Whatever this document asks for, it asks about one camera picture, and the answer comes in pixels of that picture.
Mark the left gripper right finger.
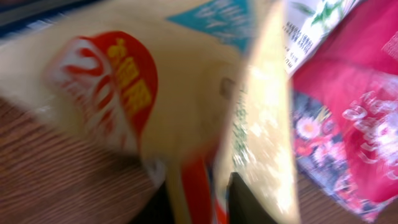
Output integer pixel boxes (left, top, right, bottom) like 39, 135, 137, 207
228, 172, 277, 224

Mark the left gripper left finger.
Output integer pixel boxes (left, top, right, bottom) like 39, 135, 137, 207
129, 182, 174, 224

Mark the cream snack bag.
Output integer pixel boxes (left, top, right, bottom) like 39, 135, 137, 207
1, 0, 300, 223

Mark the red purple liners pack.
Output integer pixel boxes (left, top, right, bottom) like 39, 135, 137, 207
292, 0, 397, 222

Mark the white conditioner tube gold cap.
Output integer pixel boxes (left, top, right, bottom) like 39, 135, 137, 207
282, 0, 361, 77

